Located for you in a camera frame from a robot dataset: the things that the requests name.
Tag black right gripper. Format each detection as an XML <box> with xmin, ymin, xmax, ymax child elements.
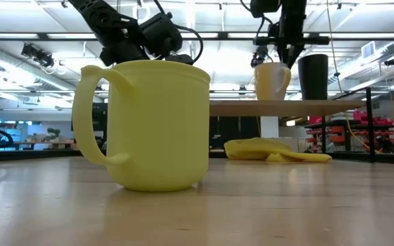
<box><xmin>253</xmin><ymin>0</ymin><xmax>330</xmax><ymax>69</ymax></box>

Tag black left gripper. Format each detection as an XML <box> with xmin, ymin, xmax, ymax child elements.
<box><xmin>99</xmin><ymin>20</ymin><xmax>150</xmax><ymax>68</ymax></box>

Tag tall black cup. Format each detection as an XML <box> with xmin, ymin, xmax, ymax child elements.
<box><xmin>297</xmin><ymin>53</ymin><xmax>330</xmax><ymax>101</ymax></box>

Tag white mug yellow handle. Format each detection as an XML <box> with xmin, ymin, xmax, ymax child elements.
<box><xmin>253</xmin><ymin>61</ymin><xmax>292</xmax><ymax>101</ymax></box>

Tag pale yellow mug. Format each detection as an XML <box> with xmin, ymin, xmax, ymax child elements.
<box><xmin>71</xmin><ymin>59</ymin><xmax>212</xmax><ymax>193</ymax></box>

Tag wooden shelf black legs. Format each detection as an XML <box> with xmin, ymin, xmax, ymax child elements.
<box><xmin>209</xmin><ymin>86</ymin><xmax>378</xmax><ymax>163</ymax></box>

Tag black monitor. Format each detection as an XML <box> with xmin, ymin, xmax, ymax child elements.
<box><xmin>92</xmin><ymin>102</ymin><xmax>109</xmax><ymax>133</ymax></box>

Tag white ceiling vent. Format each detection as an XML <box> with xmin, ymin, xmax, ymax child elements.
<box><xmin>360</xmin><ymin>40</ymin><xmax>377</xmax><ymax>59</ymax></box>

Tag rack with red bins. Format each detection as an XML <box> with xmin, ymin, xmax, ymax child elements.
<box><xmin>304</xmin><ymin>109</ymin><xmax>394</xmax><ymax>154</ymax></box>

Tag black divider panels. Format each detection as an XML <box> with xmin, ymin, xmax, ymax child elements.
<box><xmin>209</xmin><ymin>115</ymin><xmax>261</xmax><ymax>150</ymax></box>

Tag yellow cloth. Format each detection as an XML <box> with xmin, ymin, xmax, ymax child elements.
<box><xmin>223</xmin><ymin>137</ymin><xmax>333</xmax><ymax>163</ymax></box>

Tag wooden background workbench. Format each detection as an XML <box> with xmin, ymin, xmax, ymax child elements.
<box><xmin>12</xmin><ymin>139</ymin><xmax>75</xmax><ymax>151</ymax></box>

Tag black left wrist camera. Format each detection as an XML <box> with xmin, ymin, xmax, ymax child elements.
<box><xmin>139</xmin><ymin>12</ymin><xmax>184</xmax><ymax>58</ymax></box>

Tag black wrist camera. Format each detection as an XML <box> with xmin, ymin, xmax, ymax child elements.
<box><xmin>139</xmin><ymin>12</ymin><xmax>184</xmax><ymax>58</ymax></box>
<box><xmin>250</xmin><ymin>0</ymin><xmax>283</xmax><ymax>18</ymax></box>

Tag thin hanging cable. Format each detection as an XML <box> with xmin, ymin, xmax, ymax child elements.
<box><xmin>326</xmin><ymin>0</ymin><xmax>343</xmax><ymax>94</ymax></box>

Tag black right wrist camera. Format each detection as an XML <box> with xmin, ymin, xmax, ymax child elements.
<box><xmin>250</xmin><ymin>0</ymin><xmax>283</xmax><ymax>18</ymax></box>

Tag black overhead frame bar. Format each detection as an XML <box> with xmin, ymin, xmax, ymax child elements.
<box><xmin>0</xmin><ymin>31</ymin><xmax>394</xmax><ymax>41</ymax></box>

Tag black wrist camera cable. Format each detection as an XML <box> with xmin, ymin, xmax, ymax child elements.
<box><xmin>153</xmin><ymin>0</ymin><xmax>205</xmax><ymax>66</ymax></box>

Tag yellow floor cable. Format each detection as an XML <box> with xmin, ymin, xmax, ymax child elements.
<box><xmin>345</xmin><ymin>112</ymin><xmax>382</xmax><ymax>154</ymax></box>

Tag black table edge rail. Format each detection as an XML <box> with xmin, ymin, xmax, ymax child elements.
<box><xmin>0</xmin><ymin>148</ymin><xmax>394</xmax><ymax>165</ymax></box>

